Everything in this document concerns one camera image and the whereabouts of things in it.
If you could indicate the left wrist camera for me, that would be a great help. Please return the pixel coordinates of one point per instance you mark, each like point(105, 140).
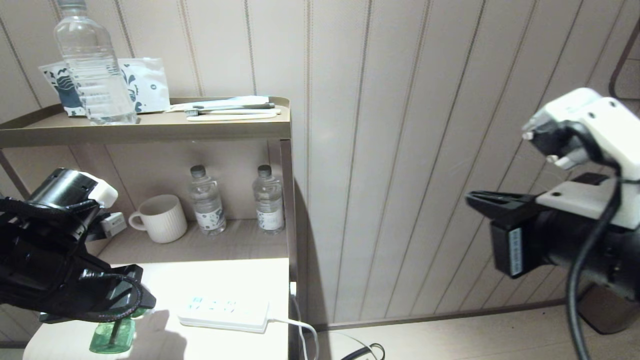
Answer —
point(114, 225)

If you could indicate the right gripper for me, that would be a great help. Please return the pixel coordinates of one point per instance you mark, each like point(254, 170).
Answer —
point(505, 250)

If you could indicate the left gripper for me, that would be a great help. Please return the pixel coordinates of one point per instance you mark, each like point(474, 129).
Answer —
point(60, 280)

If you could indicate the green mosquito repellent device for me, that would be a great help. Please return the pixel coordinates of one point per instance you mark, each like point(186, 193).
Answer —
point(112, 337)

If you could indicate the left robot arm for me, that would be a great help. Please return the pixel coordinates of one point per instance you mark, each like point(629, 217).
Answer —
point(60, 192)

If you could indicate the white power strip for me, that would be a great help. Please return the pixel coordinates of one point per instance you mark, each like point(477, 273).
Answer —
point(225, 312)

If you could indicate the white ribbed mug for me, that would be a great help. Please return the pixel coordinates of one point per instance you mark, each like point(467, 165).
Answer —
point(162, 220)

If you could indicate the brown metal shelf unit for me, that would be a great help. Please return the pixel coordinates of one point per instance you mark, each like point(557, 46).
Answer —
point(150, 131)

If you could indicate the white blue printed packet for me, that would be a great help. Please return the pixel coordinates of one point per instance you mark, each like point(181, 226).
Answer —
point(147, 85)

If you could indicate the large clear water bottle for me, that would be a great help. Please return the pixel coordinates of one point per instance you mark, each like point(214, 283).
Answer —
point(95, 75)

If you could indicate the small water bottle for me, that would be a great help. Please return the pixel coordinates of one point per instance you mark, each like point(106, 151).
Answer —
point(207, 205)
point(269, 202)

